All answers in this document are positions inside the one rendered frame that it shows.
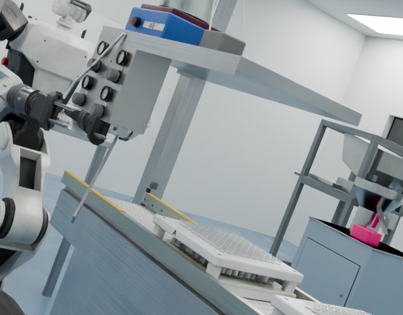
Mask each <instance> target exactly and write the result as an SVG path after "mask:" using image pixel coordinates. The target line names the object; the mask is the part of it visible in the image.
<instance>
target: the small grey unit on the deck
mask: <svg viewBox="0 0 403 315"><path fill-rule="evenodd" d="M199 46H200V47H203V48H208V49H213V50H216V51H221V52H225V53H230V54H235V55H239V56H242V54H243V51H244V49H245V46H246V43H245V42H243V41H241V40H239V39H237V38H235V37H233V36H231V35H229V34H227V33H225V32H218V31H212V30H207V29H206V30H205V31H204V33H203V36H202V39H201V41H200V44H199Z"/></svg>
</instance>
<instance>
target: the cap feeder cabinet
mask: <svg viewBox="0 0 403 315"><path fill-rule="evenodd" d="M309 218H310V219H309V222H308V224H307V227H306V229H305V232H304V235H303V236H302V239H301V242H300V244H299V246H298V249H297V252H296V254H295V257H294V259H293V262H292V265H291V268H293V269H294V270H296V271H298V272H299V273H301V274H303V275H304V278H303V279H302V282H301V283H297V285H296V287H297V288H299V289H300V290H302V291H303V292H305V293H307V294H308V295H310V296H312V297H313V298H314V299H316V300H318V301H319V302H321V303H323V304H329V305H333V306H340V307H344V308H350V309H356V310H361V311H364V312H368V313H370V314H371V315H403V252H401V251H399V250H397V249H395V248H393V247H391V246H389V245H386V244H384V243H382V242H380V243H379V245H378V246H377V247H375V246H371V245H368V244H365V243H363V242H361V241H359V240H357V239H355V238H353V237H351V236H350V231H349V228H346V227H342V226H339V225H336V224H333V223H330V222H327V221H323V220H321V219H317V218H314V217H311V216H309Z"/></svg>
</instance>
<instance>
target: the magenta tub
mask: <svg viewBox="0 0 403 315"><path fill-rule="evenodd" d="M350 236H351V237H353V238H355V239H357V240H359V241H361V242H363V243H365V244H368V245H371V246H375V247H377V246H378V245H379V243H380V240H381V237H382V235H381V234H379V233H377V232H375V231H373V230H371V229H369V228H367V227H364V226H361V225H358V224H356V223H355V224H354V225H353V227H352V230H351V232H350Z"/></svg>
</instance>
